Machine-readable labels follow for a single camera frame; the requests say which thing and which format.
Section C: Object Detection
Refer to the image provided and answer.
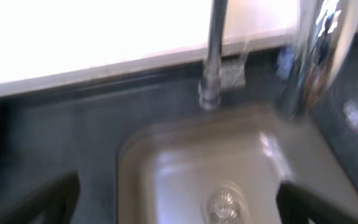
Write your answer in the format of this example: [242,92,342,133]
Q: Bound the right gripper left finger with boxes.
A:
[0,170,81,224]

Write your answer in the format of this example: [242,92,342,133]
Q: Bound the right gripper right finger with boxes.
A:
[275,180,358,224]

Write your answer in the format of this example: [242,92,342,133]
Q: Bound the steel sink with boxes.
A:
[116,101,358,224]

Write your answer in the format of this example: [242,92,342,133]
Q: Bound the blue soap bottle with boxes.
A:
[274,45,296,80]

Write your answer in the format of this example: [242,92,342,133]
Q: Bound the steel tap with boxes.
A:
[196,0,358,123]

